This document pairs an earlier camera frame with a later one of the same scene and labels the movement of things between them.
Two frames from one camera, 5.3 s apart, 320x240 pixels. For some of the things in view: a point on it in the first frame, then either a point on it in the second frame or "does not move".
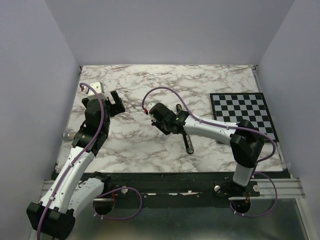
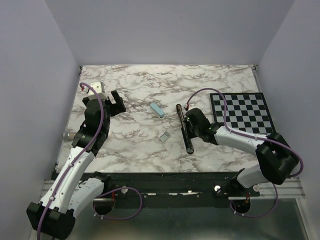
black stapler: (187, 139) does not move
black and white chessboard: (233, 107) does not move
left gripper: (117, 108) does not move
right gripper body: (161, 126) -> (193, 131)
